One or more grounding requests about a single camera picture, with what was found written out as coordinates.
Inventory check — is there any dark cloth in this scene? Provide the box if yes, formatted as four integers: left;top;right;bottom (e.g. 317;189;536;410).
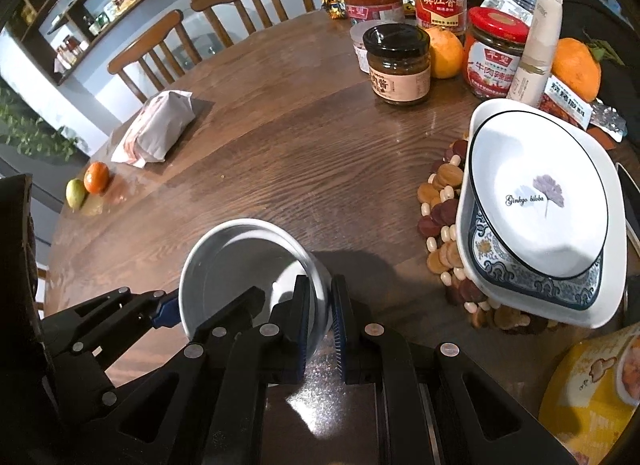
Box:
485;0;632;112

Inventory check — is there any small pink lid jar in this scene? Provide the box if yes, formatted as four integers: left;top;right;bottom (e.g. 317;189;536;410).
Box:
349;22;381;74

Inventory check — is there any green pear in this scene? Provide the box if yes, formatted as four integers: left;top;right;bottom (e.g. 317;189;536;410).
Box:
65;178;89;211

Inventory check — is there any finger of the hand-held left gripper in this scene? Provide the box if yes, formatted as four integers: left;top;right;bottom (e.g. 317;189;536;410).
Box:
42;286;182;352
47;330;168;416

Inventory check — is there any silver foil packet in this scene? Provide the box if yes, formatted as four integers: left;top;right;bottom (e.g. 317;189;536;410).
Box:
590;100;629;144

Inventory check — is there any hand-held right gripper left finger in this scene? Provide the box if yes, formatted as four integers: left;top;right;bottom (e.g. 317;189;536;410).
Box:
67;275;312;465

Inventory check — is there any white square dish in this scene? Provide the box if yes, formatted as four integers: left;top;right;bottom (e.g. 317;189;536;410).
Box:
457;98;629;330

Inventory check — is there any small white bowl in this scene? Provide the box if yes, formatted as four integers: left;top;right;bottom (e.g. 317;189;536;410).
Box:
178;218;333;361

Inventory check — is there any white plastic food packet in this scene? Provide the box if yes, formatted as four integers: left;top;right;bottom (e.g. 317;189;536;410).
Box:
110;90;197;169

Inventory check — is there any wooden bead trivet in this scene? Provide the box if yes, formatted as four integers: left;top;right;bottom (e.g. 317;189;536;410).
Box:
416;138;566;336

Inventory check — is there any blue patterned plate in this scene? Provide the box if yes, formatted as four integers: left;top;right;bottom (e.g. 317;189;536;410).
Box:
467;205;606;314

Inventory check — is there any beige tube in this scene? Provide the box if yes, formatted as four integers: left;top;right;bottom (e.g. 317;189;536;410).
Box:
506;0;564;107

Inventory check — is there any dark wooden wall shelf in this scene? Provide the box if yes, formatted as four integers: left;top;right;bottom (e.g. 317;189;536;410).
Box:
0;0;237;87

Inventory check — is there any white plate with leaf print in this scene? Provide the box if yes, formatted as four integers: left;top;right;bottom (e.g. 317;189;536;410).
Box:
469;112;610;280

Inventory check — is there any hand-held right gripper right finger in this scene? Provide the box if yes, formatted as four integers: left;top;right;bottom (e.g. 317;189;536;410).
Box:
330;274;576;465

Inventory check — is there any orange with leaf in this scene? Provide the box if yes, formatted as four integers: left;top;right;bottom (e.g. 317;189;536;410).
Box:
551;38;626;102

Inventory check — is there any yellow snack bag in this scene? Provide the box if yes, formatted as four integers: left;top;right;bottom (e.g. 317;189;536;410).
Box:
537;322;640;465

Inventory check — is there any green trailing plant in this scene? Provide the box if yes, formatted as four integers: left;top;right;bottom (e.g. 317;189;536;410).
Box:
0;89;82;162

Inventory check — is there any red lid sauce jar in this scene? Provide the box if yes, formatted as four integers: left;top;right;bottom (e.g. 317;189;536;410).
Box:
462;6;531;99

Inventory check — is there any black lid sauce jar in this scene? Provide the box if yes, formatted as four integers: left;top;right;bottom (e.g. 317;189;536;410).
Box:
362;24;432;106

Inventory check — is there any red seasoning packet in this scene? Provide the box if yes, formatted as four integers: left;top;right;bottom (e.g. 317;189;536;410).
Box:
537;76;594;131

